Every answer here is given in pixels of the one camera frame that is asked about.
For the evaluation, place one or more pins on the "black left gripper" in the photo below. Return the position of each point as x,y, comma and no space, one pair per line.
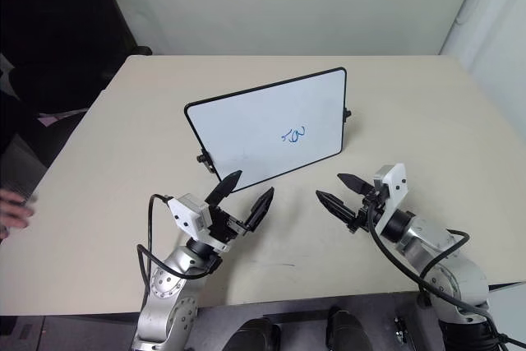
224,225

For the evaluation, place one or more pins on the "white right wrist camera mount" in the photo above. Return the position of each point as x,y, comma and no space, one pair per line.
392,195

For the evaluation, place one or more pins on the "black-framed small whiteboard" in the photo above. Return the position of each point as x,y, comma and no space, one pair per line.
267,129

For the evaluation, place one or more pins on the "bare person hand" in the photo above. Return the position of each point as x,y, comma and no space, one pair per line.
12,211

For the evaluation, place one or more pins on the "black office chair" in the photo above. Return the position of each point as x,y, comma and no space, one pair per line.
53,38

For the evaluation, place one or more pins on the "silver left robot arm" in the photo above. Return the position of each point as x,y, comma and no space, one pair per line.
168,285

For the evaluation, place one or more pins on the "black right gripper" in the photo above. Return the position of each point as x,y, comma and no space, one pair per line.
367,207

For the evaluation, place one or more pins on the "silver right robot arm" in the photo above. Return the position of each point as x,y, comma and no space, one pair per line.
444,260

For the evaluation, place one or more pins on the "dark rounded robot foot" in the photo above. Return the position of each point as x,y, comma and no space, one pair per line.
257,334
347,330

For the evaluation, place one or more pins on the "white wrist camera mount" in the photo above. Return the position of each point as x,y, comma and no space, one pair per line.
392,195
187,213

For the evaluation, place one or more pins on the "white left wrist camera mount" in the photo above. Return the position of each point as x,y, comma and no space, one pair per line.
187,213

